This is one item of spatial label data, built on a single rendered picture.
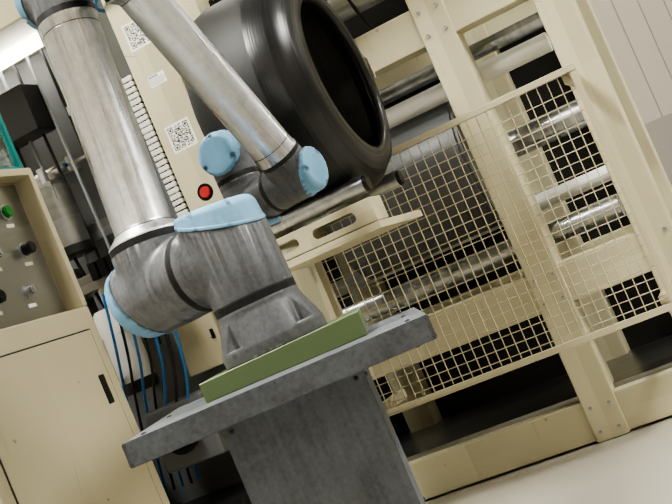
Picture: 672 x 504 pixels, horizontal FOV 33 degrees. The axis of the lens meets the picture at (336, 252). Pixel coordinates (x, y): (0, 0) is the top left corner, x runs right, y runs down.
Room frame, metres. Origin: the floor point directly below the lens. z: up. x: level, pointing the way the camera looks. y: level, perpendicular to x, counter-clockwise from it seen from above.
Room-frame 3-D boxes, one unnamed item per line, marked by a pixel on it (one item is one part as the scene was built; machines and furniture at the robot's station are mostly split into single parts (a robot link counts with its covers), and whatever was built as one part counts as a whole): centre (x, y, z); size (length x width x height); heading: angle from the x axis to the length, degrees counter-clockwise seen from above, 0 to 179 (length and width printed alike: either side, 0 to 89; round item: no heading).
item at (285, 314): (1.93, 0.16, 0.69); 0.19 x 0.19 x 0.10
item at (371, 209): (2.74, 0.03, 0.83); 0.36 x 0.09 x 0.06; 69
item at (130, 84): (2.94, 0.32, 1.19); 0.05 x 0.04 x 0.48; 159
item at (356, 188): (2.74, 0.03, 0.90); 0.35 x 0.05 x 0.05; 69
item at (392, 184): (3.00, -0.07, 0.90); 0.35 x 0.05 x 0.05; 69
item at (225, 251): (1.93, 0.17, 0.82); 0.17 x 0.15 x 0.18; 56
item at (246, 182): (2.30, 0.12, 0.93); 0.12 x 0.09 x 0.12; 56
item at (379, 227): (2.87, -0.02, 0.80); 0.37 x 0.36 x 0.02; 159
